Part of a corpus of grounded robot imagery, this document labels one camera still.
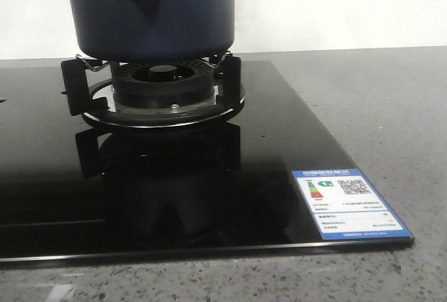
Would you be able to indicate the black glass gas cooktop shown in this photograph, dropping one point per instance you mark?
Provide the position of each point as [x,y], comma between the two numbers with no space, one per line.
[75,194]

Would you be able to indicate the black gas burner head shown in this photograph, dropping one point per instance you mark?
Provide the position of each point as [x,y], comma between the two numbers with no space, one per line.
[161,85]

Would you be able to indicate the dark blue cooking pot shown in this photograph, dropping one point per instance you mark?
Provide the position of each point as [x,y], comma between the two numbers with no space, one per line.
[153,30]

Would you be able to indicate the blue white energy label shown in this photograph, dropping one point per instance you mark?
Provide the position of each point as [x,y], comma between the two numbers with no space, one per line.
[346,206]

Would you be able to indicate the black metal pot support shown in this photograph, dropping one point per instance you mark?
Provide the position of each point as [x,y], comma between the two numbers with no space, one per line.
[97,105]

